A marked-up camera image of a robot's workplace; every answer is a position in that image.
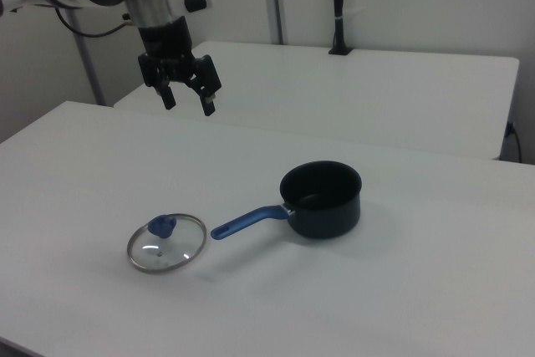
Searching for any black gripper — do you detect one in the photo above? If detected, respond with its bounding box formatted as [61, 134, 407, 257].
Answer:
[137, 16, 222, 118]

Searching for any glass lid with blue knob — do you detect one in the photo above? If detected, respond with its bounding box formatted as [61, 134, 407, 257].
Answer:
[126, 212, 208, 275]

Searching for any black pole with base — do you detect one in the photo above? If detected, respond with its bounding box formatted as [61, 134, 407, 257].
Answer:
[328, 0, 354, 57]

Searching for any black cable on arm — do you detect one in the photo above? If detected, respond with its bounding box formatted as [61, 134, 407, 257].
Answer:
[53, 6, 139, 38]

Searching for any dark saucepan with blue handle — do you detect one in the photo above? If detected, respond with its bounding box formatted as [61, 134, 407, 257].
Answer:
[210, 160, 363, 242]

